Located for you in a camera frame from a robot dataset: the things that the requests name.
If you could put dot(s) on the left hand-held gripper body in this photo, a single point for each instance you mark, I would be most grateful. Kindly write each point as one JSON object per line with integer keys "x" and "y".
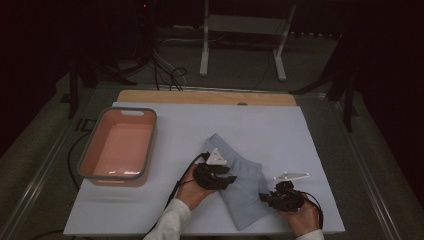
{"x": 208, "y": 176}

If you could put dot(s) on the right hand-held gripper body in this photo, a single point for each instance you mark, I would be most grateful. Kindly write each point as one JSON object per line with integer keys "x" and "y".
{"x": 288, "y": 198}

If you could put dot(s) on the light blue tank top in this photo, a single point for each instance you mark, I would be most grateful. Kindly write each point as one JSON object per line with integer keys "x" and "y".
{"x": 246, "y": 200}

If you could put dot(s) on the pink basin with grey rim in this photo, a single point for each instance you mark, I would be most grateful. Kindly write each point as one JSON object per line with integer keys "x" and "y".
{"x": 116, "y": 150}

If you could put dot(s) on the person's left hand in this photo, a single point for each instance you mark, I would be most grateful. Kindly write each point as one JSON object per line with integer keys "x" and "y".
{"x": 191, "y": 193}

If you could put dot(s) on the person's right hand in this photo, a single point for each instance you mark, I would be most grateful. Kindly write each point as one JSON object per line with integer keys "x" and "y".
{"x": 305, "y": 221}

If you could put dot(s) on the round table grommet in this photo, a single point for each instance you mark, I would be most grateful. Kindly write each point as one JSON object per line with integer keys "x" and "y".
{"x": 242, "y": 103}

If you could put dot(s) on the white table cover sheet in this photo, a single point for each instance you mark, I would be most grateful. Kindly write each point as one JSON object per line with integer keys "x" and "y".
{"x": 133, "y": 213}

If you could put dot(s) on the black stand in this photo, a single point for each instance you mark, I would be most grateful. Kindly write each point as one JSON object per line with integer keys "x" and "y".
{"x": 73, "y": 93}
{"x": 348, "y": 100}

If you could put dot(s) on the white metal stand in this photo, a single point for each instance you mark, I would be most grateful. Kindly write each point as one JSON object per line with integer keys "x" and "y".
{"x": 204, "y": 50}

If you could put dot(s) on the black floor bracket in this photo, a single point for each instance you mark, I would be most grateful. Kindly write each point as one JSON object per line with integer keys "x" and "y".
{"x": 86, "y": 124}

